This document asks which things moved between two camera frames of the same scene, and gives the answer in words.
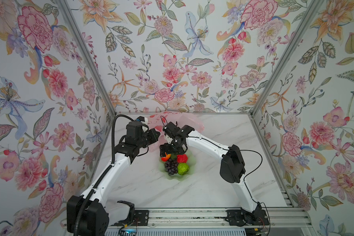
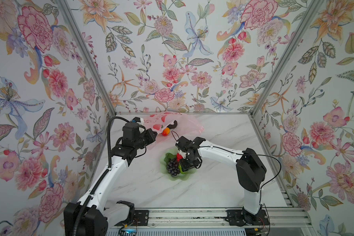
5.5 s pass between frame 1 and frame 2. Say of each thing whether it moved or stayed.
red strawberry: stayed
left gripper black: stayed
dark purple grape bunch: stayed
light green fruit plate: stayed
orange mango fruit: moved
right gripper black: moved
